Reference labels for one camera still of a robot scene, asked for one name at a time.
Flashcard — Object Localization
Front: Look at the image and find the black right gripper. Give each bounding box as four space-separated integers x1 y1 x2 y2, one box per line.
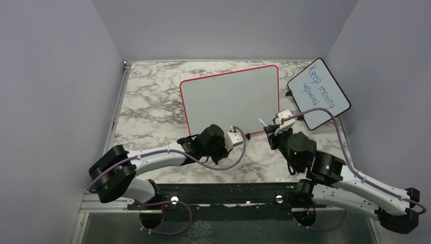
265 124 301 171

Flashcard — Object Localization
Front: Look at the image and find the red white marker pen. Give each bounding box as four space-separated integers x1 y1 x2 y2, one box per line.
258 118 268 128

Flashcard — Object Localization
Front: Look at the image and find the pink framed whiteboard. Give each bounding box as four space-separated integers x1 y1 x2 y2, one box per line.
179 65 280 135

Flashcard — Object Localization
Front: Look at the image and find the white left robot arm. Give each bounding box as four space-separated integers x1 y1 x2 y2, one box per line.
88 125 244 209

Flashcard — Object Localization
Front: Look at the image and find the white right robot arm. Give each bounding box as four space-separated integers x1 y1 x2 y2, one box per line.
264 126 420 234

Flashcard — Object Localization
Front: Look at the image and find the black framed written whiteboard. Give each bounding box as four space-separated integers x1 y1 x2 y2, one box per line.
287 58 351 117

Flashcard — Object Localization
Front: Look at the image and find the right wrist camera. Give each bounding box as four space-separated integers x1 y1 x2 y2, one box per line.
273 109 296 136

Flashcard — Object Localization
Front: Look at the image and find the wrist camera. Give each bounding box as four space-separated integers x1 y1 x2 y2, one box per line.
224 126 243 151
273 109 296 136

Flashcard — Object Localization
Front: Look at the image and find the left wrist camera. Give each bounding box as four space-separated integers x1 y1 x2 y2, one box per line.
224 126 243 151

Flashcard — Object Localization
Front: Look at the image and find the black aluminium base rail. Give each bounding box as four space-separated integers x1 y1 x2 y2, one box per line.
72 182 388 243

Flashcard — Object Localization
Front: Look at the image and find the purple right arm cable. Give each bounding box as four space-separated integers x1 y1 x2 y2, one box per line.
281 107 427 233

